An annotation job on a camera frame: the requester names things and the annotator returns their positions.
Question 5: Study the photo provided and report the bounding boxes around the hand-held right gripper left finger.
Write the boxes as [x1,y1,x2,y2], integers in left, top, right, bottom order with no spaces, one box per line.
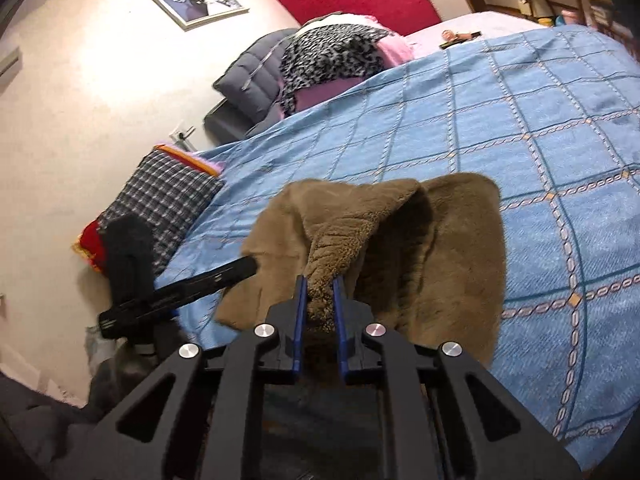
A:
[65,275,308,480]

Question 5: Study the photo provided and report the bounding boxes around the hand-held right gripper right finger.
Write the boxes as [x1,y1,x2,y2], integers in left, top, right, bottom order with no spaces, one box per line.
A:
[332,277,583,480]

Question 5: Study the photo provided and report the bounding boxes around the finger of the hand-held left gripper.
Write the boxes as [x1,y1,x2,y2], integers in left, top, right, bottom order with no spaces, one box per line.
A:
[150,256,258,311]

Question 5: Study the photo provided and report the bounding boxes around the brown fleece pants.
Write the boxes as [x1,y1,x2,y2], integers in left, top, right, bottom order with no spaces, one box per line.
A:
[215,172,506,366]

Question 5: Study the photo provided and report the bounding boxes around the dark plaid pillow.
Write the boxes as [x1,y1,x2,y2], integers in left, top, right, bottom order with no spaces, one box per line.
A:
[97,150,226,276]

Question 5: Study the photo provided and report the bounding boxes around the grey cloth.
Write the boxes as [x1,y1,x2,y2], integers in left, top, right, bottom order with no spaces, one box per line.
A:
[0,330,166,476]

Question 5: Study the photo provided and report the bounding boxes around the dark grey cushion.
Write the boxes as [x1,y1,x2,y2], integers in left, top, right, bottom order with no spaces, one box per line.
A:
[204,100,281,148]

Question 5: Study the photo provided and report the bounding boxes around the grey pillow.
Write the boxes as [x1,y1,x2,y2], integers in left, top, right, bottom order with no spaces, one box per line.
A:
[212,27,301,123]

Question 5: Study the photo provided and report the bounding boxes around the leopard print cloth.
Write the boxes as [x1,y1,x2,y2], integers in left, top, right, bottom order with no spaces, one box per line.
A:
[279,24,396,113]

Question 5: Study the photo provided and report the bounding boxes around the blue patterned bedspread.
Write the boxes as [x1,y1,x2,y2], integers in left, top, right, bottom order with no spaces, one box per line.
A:
[155,25,640,471]

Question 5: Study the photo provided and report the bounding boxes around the white air conditioner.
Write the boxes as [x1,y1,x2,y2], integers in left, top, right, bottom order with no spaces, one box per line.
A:
[0,46,23,81]

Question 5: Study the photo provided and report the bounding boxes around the small object on bed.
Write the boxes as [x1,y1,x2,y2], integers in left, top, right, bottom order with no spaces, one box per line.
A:
[440,30,483,51]

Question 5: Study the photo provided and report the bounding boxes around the pale pink bed sheet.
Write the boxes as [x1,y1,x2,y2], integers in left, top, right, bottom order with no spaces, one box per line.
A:
[405,10,551,53]

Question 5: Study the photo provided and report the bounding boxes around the wooden bookshelf with books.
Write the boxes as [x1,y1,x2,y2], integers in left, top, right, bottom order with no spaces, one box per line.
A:
[510,0,640,41]

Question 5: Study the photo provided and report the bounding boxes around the white wall socket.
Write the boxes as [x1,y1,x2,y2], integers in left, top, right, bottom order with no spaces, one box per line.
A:
[169,121,197,151]

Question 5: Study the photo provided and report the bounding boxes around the framed wall picture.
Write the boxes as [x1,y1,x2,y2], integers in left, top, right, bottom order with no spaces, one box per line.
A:
[149,0,250,32]

